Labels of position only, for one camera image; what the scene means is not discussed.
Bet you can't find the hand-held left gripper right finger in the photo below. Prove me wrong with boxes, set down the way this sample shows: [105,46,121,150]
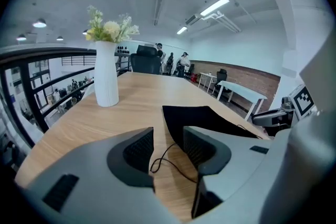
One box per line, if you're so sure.
[183,125,289,220]

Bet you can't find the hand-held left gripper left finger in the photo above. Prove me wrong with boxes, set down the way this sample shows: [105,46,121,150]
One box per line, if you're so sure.
[15,127,182,224]

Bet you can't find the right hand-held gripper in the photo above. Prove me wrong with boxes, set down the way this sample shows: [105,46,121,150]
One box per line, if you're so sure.
[252,85,320,129]

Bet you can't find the black drawstring bag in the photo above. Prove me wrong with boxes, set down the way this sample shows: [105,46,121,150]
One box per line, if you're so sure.
[149,105,263,184]

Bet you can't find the long white table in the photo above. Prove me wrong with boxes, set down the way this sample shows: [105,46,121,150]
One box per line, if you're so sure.
[216,80,268,121]

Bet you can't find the black swivel chair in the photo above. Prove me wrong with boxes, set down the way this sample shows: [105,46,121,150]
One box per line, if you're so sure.
[212,68,228,95]
[185,63,195,79]

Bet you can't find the small white table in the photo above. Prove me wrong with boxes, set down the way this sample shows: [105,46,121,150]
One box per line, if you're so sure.
[197,72,218,94]

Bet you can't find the white ceiling pipes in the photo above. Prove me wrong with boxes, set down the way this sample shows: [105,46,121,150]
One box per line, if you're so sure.
[202,10,242,34]

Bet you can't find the white ribbed vase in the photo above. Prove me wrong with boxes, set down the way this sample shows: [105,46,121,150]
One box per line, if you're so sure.
[93,40,119,108]

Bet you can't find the black metal railing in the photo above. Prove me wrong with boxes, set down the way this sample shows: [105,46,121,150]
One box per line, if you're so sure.
[0,47,132,149]

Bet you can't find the ceiling air conditioner unit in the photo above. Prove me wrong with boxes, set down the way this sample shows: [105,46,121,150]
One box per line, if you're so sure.
[185,14,203,26]

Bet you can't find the black high-back office chair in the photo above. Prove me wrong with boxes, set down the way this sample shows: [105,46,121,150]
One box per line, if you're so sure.
[130,44,161,76]

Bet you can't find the yellow and white flower bouquet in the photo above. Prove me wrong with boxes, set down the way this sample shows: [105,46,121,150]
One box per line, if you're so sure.
[85,5,140,44]

